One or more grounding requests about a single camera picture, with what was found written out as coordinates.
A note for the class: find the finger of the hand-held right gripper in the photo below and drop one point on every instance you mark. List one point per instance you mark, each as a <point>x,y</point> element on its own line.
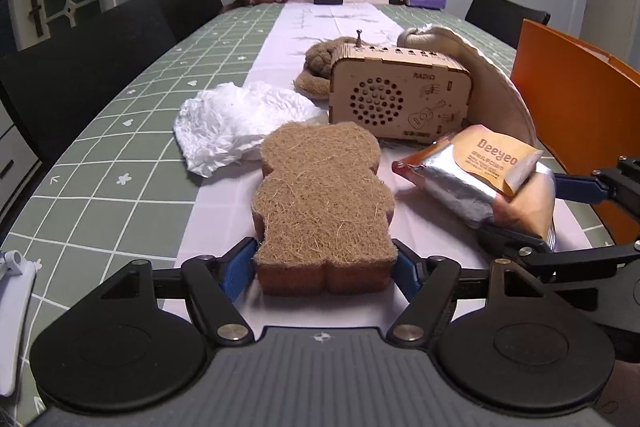
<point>580,188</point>
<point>520,251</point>

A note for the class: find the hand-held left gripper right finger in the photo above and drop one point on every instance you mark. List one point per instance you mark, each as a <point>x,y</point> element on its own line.
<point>407,269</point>

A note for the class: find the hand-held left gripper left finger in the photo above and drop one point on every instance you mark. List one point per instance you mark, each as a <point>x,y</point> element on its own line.
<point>239,269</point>

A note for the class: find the orange storage box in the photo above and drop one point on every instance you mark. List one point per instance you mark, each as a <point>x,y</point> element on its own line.
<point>565,107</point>

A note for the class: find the foil snack packet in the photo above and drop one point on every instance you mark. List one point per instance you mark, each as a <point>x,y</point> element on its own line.
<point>460,187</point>

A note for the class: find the bear-shaped coir sponge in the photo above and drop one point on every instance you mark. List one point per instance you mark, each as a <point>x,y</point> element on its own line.
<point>320,207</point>

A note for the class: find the cream soft cushion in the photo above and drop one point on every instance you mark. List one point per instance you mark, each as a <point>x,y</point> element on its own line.
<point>495,92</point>

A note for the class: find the white cellophane-wrapped bundle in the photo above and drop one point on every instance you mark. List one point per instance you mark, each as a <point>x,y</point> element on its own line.
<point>225,127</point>

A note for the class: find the brown plush toy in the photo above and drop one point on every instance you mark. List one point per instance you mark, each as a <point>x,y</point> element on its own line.
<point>320,62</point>

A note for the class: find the black chair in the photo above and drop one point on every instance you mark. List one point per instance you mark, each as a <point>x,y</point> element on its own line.
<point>195,4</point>
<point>505,14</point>
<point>75,72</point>

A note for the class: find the wooden radio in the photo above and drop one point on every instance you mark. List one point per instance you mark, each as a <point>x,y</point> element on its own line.
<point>390,77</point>

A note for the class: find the white plastic device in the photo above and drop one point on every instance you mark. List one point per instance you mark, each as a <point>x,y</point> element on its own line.
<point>15,322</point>

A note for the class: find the white table runner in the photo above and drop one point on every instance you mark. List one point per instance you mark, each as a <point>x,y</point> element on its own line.
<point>320,19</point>

